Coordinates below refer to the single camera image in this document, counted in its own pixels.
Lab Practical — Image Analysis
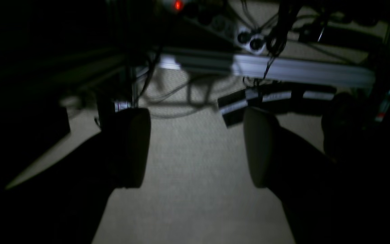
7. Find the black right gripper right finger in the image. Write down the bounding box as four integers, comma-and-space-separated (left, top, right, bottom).
243, 107, 390, 244

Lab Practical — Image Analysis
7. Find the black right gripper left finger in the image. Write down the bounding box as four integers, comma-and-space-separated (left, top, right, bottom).
5, 108, 151, 244

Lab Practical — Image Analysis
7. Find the white power strip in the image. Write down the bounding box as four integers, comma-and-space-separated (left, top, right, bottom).
191, 15, 266, 55

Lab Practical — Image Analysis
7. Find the aluminium frame rail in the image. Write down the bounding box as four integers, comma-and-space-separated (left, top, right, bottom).
158, 53, 376, 88

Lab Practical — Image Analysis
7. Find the black cable bundle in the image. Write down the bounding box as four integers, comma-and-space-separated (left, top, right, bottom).
236, 0, 331, 82

